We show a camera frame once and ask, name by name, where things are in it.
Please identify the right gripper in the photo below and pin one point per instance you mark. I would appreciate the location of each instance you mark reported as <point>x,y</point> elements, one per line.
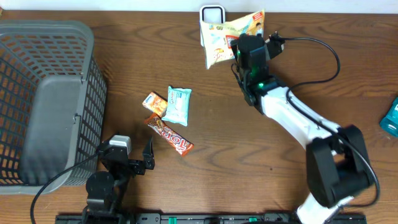
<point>235,43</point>

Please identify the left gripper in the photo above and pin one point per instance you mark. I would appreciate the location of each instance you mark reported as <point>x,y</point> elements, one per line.
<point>138,167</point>

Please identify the brown chocolate bar wrapper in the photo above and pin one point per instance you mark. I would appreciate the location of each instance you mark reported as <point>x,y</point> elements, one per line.
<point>179,143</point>

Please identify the yellow snack bag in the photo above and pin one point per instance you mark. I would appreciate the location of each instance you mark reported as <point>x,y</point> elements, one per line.
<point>217,38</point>

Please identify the small orange snack packet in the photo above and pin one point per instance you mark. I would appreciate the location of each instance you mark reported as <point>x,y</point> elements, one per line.
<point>155,103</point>

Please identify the light teal wet wipes pack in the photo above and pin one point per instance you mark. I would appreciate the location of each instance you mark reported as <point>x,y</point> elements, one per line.
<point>178,105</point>

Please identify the teal mouthwash bottle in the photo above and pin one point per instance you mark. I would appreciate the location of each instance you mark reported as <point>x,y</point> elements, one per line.
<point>389,122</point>

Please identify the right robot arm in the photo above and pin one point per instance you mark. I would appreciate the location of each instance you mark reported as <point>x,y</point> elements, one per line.
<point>337,162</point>

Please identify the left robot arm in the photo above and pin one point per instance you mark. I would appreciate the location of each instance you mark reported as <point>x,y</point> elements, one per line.
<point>106,189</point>

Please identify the white barcode scanner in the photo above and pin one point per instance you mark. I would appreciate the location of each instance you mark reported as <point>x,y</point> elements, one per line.
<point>212,14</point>

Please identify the grey plastic shopping basket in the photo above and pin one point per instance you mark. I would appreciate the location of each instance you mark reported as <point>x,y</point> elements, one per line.
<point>53,98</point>

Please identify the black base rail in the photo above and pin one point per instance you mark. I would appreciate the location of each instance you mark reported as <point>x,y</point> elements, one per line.
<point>156,218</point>

